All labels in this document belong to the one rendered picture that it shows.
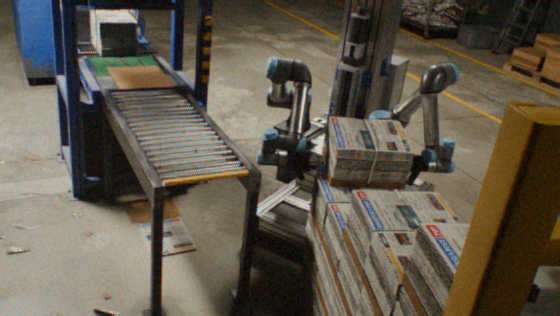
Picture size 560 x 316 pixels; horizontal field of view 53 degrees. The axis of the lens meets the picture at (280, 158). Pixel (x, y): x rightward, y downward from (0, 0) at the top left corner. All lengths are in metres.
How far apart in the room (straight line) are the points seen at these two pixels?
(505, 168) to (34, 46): 5.54
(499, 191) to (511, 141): 0.08
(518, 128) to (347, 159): 1.81
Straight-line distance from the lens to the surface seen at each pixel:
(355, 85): 3.21
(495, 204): 0.93
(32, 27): 6.08
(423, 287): 1.64
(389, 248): 1.93
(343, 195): 2.67
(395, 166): 2.73
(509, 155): 0.90
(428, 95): 2.89
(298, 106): 2.84
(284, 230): 3.49
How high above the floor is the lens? 2.10
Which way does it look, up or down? 26 degrees down
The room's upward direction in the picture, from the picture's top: 7 degrees clockwise
